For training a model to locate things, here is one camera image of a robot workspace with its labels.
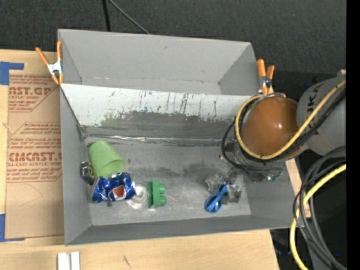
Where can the blue scissors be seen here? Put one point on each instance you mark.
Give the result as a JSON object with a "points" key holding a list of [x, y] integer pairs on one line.
{"points": [[214, 202]]}

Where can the brown cardboard board red print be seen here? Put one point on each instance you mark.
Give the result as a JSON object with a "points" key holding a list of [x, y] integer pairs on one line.
{"points": [[33, 150]]}

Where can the crushed blue soda can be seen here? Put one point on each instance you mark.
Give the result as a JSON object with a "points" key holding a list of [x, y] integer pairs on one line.
{"points": [[112, 189]]}

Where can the green plastic cup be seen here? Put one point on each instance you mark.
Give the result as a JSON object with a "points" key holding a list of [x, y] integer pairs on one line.
{"points": [[104, 159]]}

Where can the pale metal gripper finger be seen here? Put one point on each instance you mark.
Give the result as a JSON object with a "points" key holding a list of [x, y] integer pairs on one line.
{"points": [[234, 191], [213, 182]]}

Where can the grey metal bin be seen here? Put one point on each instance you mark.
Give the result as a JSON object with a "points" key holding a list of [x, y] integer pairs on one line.
{"points": [[174, 162]]}

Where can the green toy brick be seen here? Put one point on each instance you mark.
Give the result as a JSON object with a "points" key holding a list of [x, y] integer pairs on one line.
{"points": [[156, 194]]}

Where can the small dark metal thing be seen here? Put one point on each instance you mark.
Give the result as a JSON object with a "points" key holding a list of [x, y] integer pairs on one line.
{"points": [[86, 171]]}

